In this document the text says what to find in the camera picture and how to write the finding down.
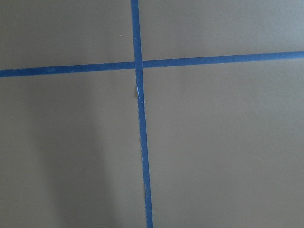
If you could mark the long blue tape strip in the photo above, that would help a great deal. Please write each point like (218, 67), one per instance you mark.
(138, 66)

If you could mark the crossing blue tape strip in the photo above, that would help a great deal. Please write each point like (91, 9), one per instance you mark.
(149, 64)

